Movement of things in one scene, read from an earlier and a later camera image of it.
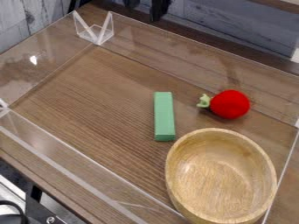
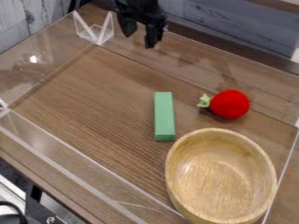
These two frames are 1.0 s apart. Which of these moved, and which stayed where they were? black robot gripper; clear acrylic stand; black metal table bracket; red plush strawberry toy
Moved: black robot gripper
Stayed: red plush strawberry toy; black metal table bracket; clear acrylic stand
